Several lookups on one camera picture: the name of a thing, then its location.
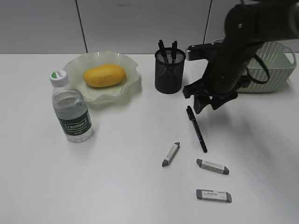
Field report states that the grey white eraser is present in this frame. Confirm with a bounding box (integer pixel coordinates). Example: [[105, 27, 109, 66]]
[[196, 189, 232, 203], [196, 159, 229, 175], [162, 142, 180, 167]]

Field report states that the black mesh pen holder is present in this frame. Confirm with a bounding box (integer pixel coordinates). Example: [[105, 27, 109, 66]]
[[154, 48, 186, 94]]

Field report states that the frosted green wavy glass plate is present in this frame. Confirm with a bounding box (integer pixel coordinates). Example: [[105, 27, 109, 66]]
[[63, 51, 140, 105]]

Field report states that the black marker pen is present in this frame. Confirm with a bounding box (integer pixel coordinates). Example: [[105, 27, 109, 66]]
[[171, 41, 178, 64], [186, 105, 208, 153], [158, 39, 169, 63]]

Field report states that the light green plastic basket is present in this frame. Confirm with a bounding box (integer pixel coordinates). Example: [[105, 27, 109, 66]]
[[238, 42, 297, 93]]

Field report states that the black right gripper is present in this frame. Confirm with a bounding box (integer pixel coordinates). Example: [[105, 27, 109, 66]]
[[183, 79, 238, 114]]

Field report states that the yellow mango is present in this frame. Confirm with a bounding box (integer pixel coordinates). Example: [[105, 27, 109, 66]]
[[82, 64, 127, 88]]

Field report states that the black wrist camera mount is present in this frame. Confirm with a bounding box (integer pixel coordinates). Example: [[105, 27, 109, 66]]
[[186, 43, 222, 61]]

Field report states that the clear water bottle green label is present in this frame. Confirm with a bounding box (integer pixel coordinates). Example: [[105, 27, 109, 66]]
[[50, 70, 94, 142]]

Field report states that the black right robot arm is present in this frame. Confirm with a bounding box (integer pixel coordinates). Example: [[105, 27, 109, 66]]
[[183, 0, 299, 114]]

